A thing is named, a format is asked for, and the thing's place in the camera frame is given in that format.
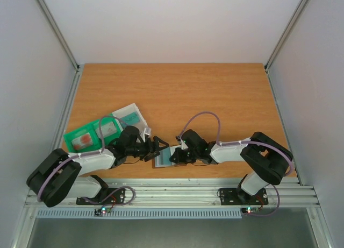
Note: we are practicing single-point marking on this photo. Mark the brown leather card holder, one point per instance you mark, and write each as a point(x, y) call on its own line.
point(161, 166)

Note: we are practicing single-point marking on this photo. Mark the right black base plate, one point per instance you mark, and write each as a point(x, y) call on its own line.
point(231, 196)

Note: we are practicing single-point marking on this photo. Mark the grey card in green tray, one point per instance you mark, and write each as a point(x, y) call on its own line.
point(107, 130)

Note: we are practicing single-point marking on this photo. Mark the teal card in white tray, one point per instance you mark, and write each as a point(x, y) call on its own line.
point(130, 119)

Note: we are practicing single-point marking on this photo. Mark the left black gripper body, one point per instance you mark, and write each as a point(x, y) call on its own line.
point(142, 151)

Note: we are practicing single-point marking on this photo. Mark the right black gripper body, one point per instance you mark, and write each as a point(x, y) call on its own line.
point(176, 155)

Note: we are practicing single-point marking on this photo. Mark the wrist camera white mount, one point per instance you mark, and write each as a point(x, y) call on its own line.
point(181, 142)
point(146, 133)

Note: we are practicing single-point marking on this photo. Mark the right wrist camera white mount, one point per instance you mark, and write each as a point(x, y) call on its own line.
point(181, 142)

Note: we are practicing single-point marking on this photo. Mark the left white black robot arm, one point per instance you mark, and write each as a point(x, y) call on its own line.
point(58, 177)

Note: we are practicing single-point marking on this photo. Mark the right aluminium frame post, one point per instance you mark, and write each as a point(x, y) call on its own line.
point(301, 6)

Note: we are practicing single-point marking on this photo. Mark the green plastic organizer tray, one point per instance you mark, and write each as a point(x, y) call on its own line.
point(90, 128)

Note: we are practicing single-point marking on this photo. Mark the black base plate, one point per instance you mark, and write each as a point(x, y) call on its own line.
point(231, 196)
point(105, 196)

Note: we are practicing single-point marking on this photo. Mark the red patterned card in tray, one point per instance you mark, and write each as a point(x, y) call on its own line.
point(82, 142)

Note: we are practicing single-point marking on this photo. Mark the right small circuit board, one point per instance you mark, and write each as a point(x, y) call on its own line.
point(251, 210)

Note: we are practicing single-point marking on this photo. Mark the left aluminium frame post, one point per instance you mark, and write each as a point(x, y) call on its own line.
point(56, 30)

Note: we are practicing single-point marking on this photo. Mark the slotted grey cable duct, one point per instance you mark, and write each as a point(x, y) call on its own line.
point(142, 213)

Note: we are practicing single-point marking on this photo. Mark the white translucent tray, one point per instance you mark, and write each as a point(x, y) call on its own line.
point(129, 109)

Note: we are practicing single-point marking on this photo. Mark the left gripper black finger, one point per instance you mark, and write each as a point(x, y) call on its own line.
point(149, 157)
point(159, 144)

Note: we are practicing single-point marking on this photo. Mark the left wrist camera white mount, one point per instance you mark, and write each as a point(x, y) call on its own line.
point(146, 133)

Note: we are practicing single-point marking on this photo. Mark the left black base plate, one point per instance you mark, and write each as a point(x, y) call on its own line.
point(105, 196)

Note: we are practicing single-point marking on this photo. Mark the left small circuit board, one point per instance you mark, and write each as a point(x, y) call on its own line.
point(102, 211)

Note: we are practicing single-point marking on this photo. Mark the aluminium frame post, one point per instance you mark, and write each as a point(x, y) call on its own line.
point(301, 6)
point(56, 30)

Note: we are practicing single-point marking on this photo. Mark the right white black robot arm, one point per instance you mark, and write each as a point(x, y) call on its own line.
point(270, 162)

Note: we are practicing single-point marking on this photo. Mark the aluminium front rail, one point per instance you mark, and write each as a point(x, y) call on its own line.
point(202, 192)

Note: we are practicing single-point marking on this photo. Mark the small circuit board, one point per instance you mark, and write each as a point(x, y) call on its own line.
point(102, 211)
point(251, 210)

